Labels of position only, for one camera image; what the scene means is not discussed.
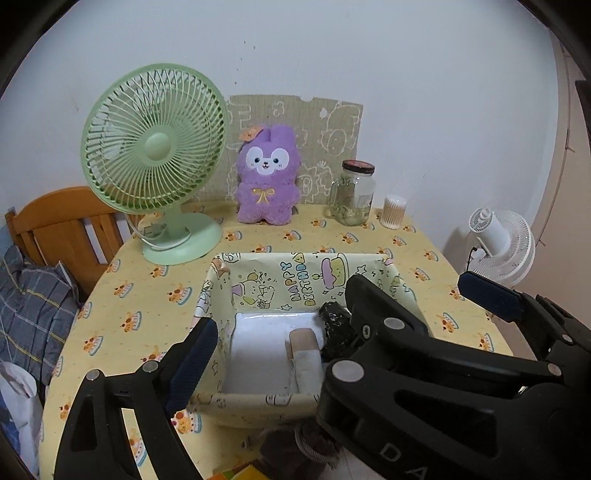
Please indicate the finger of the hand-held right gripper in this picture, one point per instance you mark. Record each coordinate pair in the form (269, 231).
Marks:
(489, 295)
(364, 314)

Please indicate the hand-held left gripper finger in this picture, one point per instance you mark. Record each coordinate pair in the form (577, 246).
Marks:
(194, 364)

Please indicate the printed fabric storage box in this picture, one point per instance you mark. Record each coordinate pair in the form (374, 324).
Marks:
(258, 286)

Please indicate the grey sock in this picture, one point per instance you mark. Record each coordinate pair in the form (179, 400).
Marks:
(281, 445)

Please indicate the orange and green pouch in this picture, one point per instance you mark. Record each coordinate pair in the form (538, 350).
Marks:
(244, 474)

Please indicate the black soft bundle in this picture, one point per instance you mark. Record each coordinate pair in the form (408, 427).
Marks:
(334, 327)

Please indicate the white standing fan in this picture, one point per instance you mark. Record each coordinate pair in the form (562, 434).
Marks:
(503, 244)

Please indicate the white cloth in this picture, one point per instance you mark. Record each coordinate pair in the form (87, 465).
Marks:
(258, 346)

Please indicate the beige rolled sock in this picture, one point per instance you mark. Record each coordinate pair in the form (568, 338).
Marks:
(305, 360)

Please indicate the yellow printed tablecloth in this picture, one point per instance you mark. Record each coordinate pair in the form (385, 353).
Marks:
(138, 295)

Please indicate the cotton swab container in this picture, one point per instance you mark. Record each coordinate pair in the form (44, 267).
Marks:
(394, 212)

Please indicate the glass jar with lid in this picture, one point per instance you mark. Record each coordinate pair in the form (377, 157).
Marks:
(353, 194)

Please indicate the purple plush bunny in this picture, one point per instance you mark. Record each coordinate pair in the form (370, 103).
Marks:
(268, 184)

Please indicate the blue plaid cloth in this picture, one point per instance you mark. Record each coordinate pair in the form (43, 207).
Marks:
(32, 304)

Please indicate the beige door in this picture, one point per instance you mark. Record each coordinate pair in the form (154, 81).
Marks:
(570, 138)

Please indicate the white plastic bag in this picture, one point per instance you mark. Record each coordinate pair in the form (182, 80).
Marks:
(21, 415)

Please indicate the cardboard panel with drawings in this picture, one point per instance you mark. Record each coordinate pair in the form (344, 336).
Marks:
(332, 124)

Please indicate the wooden chair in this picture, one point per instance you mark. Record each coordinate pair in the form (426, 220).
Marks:
(60, 217)

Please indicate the green desk fan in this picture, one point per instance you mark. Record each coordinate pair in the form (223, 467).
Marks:
(154, 147)

